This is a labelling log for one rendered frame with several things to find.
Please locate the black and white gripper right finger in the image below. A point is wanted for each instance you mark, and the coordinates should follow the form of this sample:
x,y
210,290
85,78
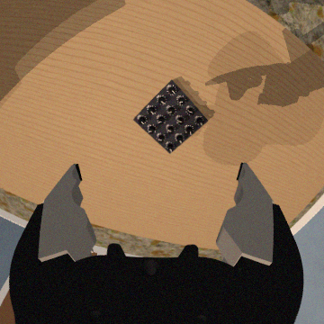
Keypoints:
x,y
256,239

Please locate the black knob box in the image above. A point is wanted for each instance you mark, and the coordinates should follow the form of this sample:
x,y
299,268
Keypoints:
x,y
169,109

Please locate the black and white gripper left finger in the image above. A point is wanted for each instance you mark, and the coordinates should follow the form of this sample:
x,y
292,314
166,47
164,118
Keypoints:
x,y
58,234

